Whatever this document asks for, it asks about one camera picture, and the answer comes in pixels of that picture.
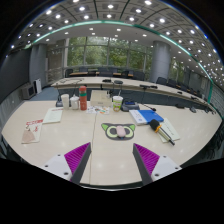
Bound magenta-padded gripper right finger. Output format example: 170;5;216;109
132;142;183;186

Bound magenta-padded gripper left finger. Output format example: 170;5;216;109
42;142;92;186

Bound pink computer mouse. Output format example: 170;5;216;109
115;125;127;139

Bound cat-shaped grey green mouse pad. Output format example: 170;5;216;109
100;122;137;141

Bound white printed paper sheet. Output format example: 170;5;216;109
156;118;181;144

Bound blue and white book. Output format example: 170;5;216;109
128;109;165;126

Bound cream paper booklet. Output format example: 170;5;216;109
41;106;64;125

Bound red and white leaflet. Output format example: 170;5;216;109
21;118;44;145

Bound colourful sticker sheet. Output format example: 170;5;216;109
86;105;111;116

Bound white lidded mug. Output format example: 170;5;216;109
69;94;81;111

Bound black conference microphone console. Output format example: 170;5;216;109
120;100;157;113
55;94;64;108

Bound red bottle with green band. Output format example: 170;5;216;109
78;85;88;111

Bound beige cardboard box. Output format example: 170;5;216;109
89;89;113;108

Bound green-printed paper cup with straw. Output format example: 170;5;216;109
112;89;124;113

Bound dark office chairs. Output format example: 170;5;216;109
64;66;208;111

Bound ceiling lights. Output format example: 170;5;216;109
9;0;224;88

